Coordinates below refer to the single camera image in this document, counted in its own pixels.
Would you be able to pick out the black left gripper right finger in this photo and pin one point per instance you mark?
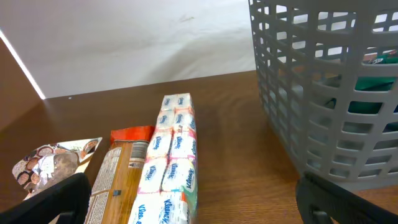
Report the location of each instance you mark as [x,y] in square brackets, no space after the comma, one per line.
[321,201]

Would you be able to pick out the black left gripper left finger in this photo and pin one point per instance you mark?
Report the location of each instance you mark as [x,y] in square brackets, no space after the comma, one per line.
[67,200]

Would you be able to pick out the white tissue multipack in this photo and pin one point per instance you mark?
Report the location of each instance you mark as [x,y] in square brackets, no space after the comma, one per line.
[168,190]

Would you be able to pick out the brown white cookie bag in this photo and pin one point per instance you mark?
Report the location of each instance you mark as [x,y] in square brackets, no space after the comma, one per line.
[51,163]

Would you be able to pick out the orange cracker package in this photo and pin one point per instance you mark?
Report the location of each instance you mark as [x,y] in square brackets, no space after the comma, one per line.
[115,187]

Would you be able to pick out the grey plastic basket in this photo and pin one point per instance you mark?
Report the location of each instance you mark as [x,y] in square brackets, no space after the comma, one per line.
[327,79]

